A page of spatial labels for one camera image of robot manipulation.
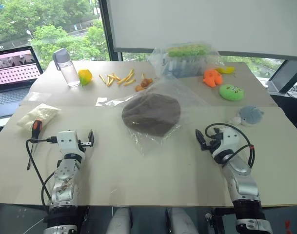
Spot small clear bag white label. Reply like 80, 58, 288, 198
95, 96, 133, 108

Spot yellow green mango toy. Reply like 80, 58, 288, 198
78, 69, 94, 87

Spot orange black handled screwdriver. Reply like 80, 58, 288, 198
27, 119, 43, 171

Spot tangled dark cables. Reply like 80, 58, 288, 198
286, 82, 297, 99

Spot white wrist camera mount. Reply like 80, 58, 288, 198
56, 130, 87, 154
213, 127, 242, 155

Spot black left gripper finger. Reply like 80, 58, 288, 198
87, 129, 96, 148

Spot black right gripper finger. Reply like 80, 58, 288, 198
195, 129, 206, 150

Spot yellow plush toy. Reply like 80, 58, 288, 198
215, 65, 236, 75

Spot large clear plastic bag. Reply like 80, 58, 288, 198
105, 78, 212, 157

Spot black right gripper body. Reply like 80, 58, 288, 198
201, 136, 222, 153

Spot dark window frame post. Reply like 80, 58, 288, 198
99, 0, 125, 62

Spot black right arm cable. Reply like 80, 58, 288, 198
204, 123, 256, 169

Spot green capped tube rack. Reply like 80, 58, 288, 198
162, 42, 212, 77

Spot orange toy nuggets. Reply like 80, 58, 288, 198
140, 78, 154, 89

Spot green plush toy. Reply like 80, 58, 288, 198
218, 84, 245, 102

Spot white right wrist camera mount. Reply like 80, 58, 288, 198
213, 127, 242, 155

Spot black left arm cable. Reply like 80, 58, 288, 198
25, 136, 58, 215

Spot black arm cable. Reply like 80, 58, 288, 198
25, 136, 58, 215
204, 123, 256, 169

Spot blue grey plush toy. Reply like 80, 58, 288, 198
227, 106, 265, 126

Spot white screen panel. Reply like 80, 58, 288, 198
106, 0, 297, 62

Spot orange plush toy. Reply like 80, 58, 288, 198
202, 69, 224, 88

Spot grey open laptop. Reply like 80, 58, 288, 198
0, 45, 44, 120

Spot white granule packet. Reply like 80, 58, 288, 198
16, 103, 61, 133

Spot clear bottle grey lid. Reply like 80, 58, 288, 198
52, 48, 81, 88

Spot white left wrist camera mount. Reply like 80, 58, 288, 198
56, 130, 87, 154

